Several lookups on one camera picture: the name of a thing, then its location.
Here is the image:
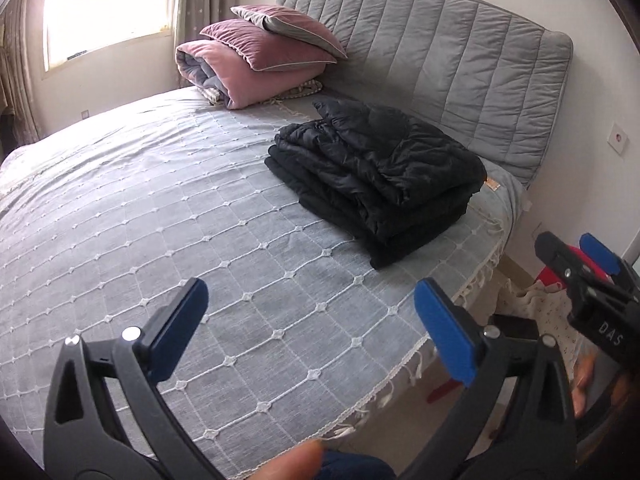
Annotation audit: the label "left hand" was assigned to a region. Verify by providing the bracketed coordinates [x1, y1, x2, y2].
[250, 440, 323, 480]

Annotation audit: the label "folded pink grey quilt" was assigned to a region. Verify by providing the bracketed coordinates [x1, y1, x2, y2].
[175, 40, 326, 110]

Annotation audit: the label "red object on floor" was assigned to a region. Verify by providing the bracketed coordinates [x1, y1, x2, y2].
[536, 246, 611, 289]

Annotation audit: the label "grey pink velvet pillow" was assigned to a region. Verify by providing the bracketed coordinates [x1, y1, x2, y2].
[230, 4, 348, 60]

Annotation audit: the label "folded black garment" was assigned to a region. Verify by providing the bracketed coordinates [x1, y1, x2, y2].
[263, 144, 471, 270]

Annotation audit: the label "grey padded headboard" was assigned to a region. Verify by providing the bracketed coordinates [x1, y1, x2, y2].
[277, 0, 574, 186]

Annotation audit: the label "navy fleece trousers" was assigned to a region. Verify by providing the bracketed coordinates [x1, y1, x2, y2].
[314, 450, 397, 480]

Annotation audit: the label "bright window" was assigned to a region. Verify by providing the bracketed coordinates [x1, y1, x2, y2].
[43, 0, 175, 70]

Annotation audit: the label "right hand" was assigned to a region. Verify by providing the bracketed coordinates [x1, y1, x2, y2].
[569, 353, 632, 418]

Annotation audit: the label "white wall socket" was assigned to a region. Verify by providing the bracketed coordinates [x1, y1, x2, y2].
[608, 124, 628, 156]

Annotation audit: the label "grey lace bedspread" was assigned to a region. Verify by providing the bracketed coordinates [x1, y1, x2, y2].
[1, 89, 525, 478]

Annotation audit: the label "black quilted down jacket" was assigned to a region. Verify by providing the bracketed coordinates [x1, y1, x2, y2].
[272, 98, 487, 209]

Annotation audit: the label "floral white cloth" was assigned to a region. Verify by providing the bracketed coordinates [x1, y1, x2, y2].
[496, 281, 589, 382]

